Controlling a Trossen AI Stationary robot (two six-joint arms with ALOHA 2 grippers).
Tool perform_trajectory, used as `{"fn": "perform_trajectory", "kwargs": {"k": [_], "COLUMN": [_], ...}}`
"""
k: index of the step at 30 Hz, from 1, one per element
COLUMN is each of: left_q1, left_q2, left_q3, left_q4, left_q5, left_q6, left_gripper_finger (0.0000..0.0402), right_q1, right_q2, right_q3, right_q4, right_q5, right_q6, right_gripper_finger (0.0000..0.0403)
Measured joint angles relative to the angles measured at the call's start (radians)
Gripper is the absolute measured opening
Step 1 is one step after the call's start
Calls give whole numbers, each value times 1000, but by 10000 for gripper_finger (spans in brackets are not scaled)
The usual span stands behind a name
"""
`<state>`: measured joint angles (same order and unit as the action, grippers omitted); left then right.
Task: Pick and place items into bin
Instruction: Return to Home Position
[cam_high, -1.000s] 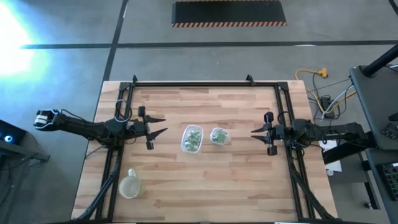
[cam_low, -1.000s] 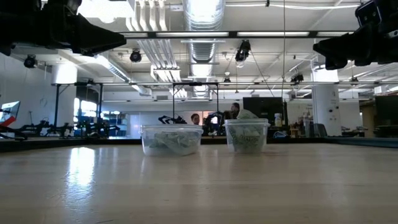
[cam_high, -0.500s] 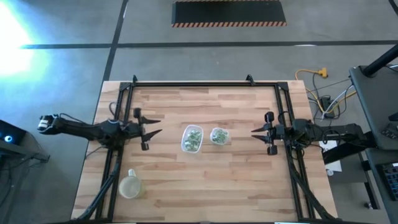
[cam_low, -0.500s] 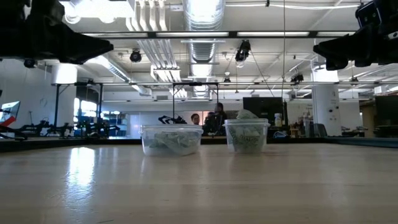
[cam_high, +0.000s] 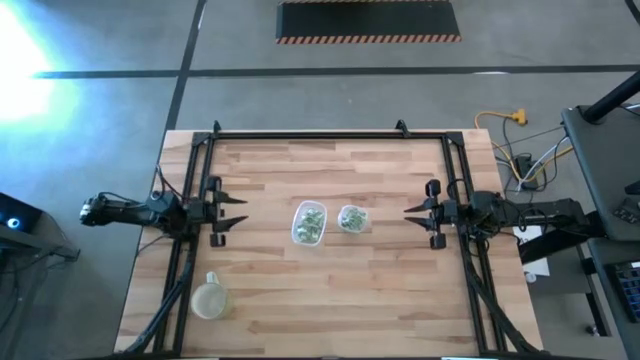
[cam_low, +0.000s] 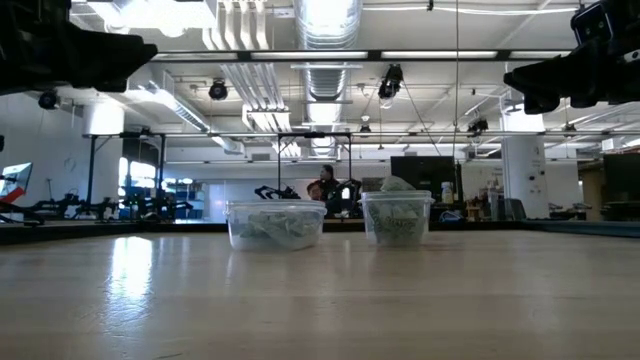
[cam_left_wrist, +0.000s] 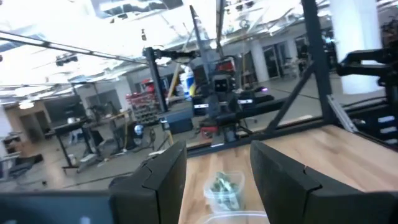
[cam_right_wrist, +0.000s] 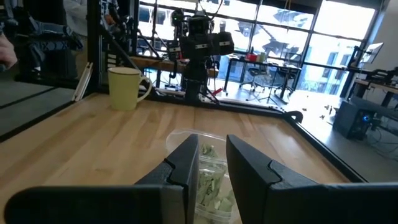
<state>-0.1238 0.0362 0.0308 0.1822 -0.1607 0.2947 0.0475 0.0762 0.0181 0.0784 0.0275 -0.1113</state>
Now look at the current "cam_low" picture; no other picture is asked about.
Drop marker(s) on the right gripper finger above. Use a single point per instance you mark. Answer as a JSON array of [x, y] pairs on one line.
[[565, 67], [545, 87]]

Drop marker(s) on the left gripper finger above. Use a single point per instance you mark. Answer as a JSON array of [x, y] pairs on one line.
[[105, 45], [130, 62]]

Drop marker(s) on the black background robot arm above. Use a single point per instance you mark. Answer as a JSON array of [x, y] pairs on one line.
[[275, 192], [25, 216]]

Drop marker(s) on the black ceiling spotlight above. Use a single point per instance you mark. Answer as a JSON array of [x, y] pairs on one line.
[[477, 125], [218, 90], [49, 98]]

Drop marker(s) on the white building column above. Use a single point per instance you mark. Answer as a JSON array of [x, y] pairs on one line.
[[525, 175], [102, 150]]

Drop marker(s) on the dark cabinet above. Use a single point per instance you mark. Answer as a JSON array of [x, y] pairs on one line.
[[622, 185]]

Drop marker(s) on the tilted computer monitor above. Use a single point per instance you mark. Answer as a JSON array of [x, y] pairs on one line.
[[15, 177]]

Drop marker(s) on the white bottle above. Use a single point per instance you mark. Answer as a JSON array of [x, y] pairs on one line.
[[446, 192]]

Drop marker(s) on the black monitor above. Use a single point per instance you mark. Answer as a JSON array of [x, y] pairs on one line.
[[425, 172]]

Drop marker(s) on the small clear plastic container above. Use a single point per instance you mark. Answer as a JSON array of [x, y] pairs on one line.
[[397, 196]]

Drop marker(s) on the large clear plastic container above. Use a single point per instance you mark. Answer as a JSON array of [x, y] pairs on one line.
[[275, 204]]

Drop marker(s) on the person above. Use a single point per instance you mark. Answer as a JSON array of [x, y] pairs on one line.
[[327, 180]]

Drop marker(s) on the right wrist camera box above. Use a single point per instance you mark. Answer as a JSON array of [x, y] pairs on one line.
[[592, 22]]

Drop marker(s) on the black background rig frame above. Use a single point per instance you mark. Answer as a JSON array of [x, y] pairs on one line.
[[125, 134], [314, 134]]

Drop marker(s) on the black overhead camera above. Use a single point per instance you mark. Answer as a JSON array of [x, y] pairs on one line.
[[391, 82]]

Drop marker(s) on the silver ventilation duct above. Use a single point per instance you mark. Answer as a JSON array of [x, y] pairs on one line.
[[327, 30]]

